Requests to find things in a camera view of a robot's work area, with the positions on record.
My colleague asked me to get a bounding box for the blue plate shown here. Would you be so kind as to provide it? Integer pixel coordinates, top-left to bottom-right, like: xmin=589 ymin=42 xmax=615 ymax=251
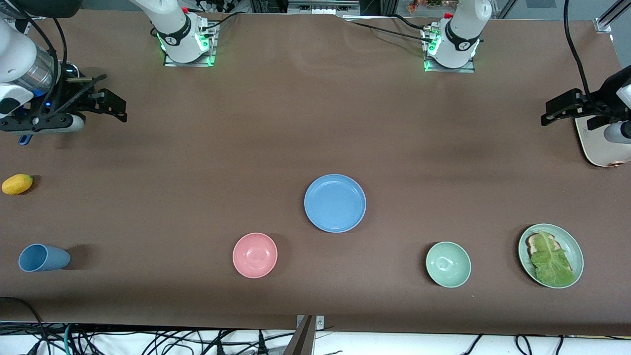
xmin=304 ymin=174 xmax=367 ymax=233

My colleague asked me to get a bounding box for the beige cutting board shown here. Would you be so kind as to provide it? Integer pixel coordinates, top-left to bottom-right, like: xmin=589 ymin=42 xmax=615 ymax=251
xmin=575 ymin=117 xmax=631 ymax=169

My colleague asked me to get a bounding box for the dark blue saucepan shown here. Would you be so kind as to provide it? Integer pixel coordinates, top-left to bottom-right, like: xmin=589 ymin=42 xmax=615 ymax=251
xmin=18 ymin=60 xmax=97 ymax=147

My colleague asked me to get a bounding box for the yellow lemon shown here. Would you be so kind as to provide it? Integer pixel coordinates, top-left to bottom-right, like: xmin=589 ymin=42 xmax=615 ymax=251
xmin=1 ymin=174 xmax=34 ymax=195

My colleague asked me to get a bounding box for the green plate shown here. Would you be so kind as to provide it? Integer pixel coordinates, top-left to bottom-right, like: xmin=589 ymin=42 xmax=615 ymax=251
xmin=518 ymin=223 xmax=585 ymax=289

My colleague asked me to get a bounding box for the toasted bread slice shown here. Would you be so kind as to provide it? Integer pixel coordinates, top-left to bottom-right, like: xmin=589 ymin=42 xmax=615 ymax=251
xmin=526 ymin=234 xmax=562 ymax=257

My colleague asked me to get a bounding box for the blue cup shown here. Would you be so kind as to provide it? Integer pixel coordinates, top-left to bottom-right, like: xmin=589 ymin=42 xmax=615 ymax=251
xmin=18 ymin=244 xmax=71 ymax=273

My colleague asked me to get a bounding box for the green lettuce leaf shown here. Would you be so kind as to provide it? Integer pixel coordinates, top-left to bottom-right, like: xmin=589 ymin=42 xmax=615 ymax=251
xmin=530 ymin=230 xmax=575 ymax=286

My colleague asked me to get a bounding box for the green bowl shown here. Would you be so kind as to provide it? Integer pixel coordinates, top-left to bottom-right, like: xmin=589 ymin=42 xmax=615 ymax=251
xmin=425 ymin=241 xmax=472 ymax=288

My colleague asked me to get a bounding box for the brown table cover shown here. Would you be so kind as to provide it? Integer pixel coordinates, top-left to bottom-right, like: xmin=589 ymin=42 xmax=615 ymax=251
xmin=0 ymin=9 xmax=631 ymax=337

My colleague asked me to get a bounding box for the pink bowl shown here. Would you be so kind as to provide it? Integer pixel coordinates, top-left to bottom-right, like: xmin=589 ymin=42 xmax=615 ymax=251
xmin=232 ymin=233 xmax=278 ymax=279

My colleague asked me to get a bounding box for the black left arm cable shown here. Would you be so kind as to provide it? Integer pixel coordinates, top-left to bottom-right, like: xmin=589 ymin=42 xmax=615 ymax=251
xmin=563 ymin=0 xmax=631 ymax=116

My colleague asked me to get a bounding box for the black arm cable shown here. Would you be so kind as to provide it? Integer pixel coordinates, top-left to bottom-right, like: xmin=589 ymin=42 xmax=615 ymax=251
xmin=12 ymin=5 xmax=106 ymax=121
xmin=563 ymin=0 xmax=631 ymax=116

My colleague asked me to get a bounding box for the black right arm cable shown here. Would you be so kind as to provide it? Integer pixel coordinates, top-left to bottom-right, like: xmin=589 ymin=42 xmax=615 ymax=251
xmin=12 ymin=5 xmax=106 ymax=121

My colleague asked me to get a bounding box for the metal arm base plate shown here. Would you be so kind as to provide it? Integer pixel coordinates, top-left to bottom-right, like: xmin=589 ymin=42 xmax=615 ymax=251
xmin=163 ymin=20 xmax=218 ymax=68
xmin=423 ymin=27 xmax=477 ymax=74

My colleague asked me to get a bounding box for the thick black cable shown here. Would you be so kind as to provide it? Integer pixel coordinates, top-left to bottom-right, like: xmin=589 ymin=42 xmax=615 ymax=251
xmin=0 ymin=296 xmax=47 ymax=355

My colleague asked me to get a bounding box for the brown wooden post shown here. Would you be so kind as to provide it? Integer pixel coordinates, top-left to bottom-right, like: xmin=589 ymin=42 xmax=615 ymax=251
xmin=283 ymin=316 xmax=316 ymax=355

